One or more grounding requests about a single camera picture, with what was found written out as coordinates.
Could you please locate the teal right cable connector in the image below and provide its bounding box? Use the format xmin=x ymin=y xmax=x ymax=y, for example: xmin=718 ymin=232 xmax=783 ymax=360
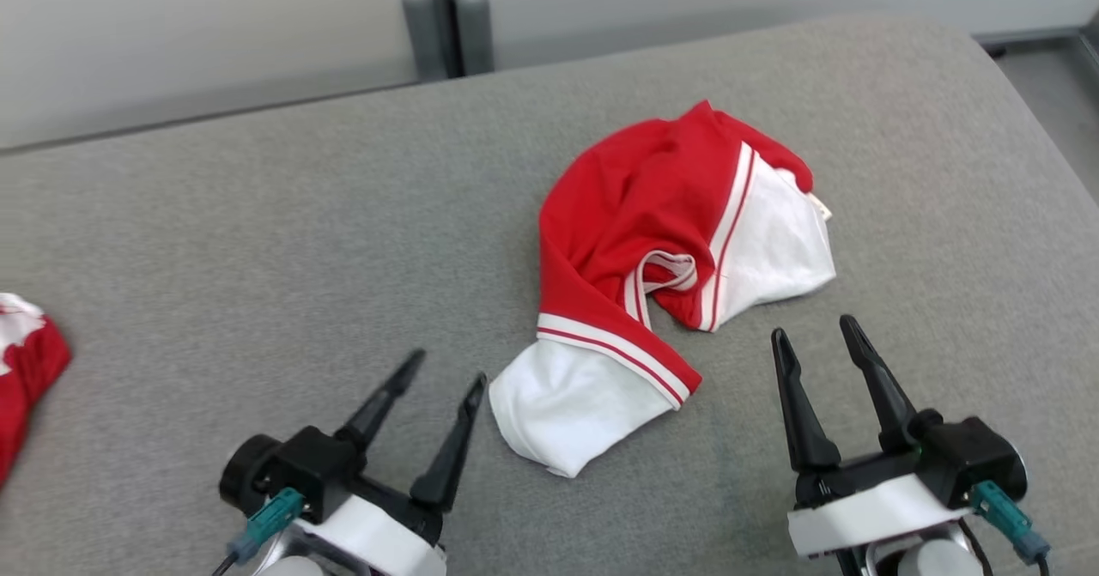
xmin=970 ymin=480 xmax=1053 ymax=565

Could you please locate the grey metal frame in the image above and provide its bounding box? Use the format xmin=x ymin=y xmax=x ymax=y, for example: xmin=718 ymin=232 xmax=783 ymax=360
xmin=975 ymin=25 xmax=1099 ymax=66

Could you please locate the red and white jersey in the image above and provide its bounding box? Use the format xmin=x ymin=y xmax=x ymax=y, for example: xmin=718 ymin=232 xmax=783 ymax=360
xmin=489 ymin=100 xmax=838 ymax=480

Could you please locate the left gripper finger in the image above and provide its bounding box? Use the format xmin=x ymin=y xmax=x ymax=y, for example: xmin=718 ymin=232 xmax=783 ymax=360
xmin=410 ymin=373 xmax=489 ymax=513
xmin=333 ymin=349 xmax=428 ymax=454

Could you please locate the grey partition post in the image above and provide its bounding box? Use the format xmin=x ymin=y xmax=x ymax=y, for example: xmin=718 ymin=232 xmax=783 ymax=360
xmin=455 ymin=0 xmax=495 ymax=76
xmin=402 ymin=0 xmax=449 ymax=82

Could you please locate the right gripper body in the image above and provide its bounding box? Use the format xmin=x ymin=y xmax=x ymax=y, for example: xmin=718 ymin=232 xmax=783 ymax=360
xmin=787 ymin=449 xmax=973 ymax=559

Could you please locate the teal left cable connector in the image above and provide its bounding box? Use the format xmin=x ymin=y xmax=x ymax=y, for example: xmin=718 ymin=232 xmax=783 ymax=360
xmin=228 ymin=487 xmax=307 ymax=564

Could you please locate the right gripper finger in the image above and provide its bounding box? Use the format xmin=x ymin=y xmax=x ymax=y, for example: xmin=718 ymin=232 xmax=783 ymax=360
xmin=771 ymin=328 xmax=843 ymax=475
xmin=840 ymin=315 xmax=921 ymax=455

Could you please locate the teal cable connector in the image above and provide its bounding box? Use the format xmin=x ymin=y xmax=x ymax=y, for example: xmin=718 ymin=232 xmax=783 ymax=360
xmin=970 ymin=480 xmax=1053 ymax=565
xmin=228 ymin=487 xmax=307 ymax=564

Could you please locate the red and white garment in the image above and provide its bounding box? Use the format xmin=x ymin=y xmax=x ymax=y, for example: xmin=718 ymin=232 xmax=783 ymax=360
xmin=0 ymin=293 xmax=74 ymax=487

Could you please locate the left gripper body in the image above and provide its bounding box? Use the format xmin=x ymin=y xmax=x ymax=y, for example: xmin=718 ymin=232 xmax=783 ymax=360
xmin=258 ymin=473 xmax=449 ymax=576

